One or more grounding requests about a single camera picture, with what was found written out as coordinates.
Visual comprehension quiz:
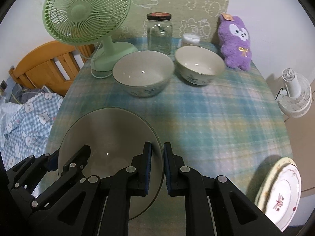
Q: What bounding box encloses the red rimmed white dish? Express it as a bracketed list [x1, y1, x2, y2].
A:
[264, 164, 302, 231]

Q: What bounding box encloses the blue floral bowl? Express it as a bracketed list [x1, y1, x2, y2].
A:
[112, 51, 175, 98]

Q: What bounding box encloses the yellow floral plate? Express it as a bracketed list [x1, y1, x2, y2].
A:
[255, 157, 296, 213]

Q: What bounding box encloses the blue checkered bedding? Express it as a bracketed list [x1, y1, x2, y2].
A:
[1, 84, 64, 170]

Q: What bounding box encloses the plaid tablecloth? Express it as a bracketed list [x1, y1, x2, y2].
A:
[46, 63, 293, 200]

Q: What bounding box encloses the wooden bed headboard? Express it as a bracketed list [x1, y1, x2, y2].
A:
[8, 41, 95, 96]

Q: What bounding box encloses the white floor fan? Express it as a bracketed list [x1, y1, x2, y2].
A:
[275, 68, 312, 118]

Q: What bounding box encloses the green desk fan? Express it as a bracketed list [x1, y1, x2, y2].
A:
[42, 0, 137, 79]

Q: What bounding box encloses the purple plush bunny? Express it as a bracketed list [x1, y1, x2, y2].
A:
[218, 13, 252, 71]

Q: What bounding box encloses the glass mason jar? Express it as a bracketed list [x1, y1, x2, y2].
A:
[147, 12, 172, 55]

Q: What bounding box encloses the cotton swab container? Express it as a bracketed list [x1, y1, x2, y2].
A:
[182, 33, 200, 46]

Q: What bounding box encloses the green cartoon mat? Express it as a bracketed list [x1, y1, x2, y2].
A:
[112, 0, 229, 43]

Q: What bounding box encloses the white fan power cord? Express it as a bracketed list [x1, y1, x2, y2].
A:
[76, 41, 114, 79]

